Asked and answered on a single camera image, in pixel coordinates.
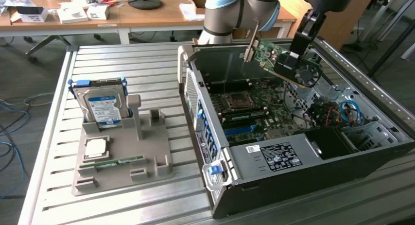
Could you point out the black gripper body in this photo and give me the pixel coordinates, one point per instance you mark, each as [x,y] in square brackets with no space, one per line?
[330,0]

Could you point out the green graphics card black fan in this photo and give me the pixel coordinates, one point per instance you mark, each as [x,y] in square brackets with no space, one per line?
[269,52]

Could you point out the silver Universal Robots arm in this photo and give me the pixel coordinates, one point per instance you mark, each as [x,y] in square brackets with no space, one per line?
[224,16]

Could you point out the wooden cabinet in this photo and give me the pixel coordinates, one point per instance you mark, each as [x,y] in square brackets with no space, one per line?
[344,28]

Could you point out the silver perforated drive cage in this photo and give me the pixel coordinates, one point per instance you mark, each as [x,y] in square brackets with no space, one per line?
[305,98]

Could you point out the green motherboard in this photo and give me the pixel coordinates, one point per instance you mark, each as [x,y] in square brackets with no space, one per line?
[280,113]

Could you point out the metal CPU socket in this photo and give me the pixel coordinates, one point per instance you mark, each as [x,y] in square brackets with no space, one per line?
[238,99]

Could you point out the white paper stack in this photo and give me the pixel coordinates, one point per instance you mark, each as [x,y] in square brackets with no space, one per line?
[192,13]

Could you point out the long black expansion slot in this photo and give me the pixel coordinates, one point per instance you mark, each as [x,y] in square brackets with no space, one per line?
[240,123]

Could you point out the grey chipset heatsink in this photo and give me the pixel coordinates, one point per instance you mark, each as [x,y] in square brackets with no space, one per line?
[276,134]

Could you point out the wooden top office desk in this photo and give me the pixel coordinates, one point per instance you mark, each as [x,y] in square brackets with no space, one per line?
[49,25]
[169,16]

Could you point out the blue expansion slot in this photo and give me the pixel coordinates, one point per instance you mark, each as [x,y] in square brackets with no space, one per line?
[240,131]

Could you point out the silver disk bay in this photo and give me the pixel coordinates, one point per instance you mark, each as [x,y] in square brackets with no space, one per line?
[370,137]

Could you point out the black round lamp base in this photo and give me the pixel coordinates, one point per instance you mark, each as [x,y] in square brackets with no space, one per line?
[145,2]

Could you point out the grey power supply unit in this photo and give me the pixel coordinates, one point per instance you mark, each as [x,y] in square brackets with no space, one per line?
[246,161]

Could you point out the blue case latch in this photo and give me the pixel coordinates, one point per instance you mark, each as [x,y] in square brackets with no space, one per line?
[214,170]

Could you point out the black open PC case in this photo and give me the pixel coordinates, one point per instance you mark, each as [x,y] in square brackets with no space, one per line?
[292,191]

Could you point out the small white box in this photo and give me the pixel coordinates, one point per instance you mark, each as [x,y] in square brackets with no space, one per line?
[98,13]

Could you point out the hard disk blue caddy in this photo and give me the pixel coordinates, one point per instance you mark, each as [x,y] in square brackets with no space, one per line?
[101,106]

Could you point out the white box round insert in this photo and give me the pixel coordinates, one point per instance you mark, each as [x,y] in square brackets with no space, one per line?
[73,16]

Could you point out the grey parts rack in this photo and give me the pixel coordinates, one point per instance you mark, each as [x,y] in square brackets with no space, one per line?
[126,149]

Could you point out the grey desk leg with casters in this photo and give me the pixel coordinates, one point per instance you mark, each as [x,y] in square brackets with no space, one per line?
[49,44]

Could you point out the silver CPU chip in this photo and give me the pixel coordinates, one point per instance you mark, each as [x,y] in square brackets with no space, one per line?
[96,148]

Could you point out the white box black top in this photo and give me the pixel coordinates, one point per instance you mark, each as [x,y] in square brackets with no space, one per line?
[33,14]

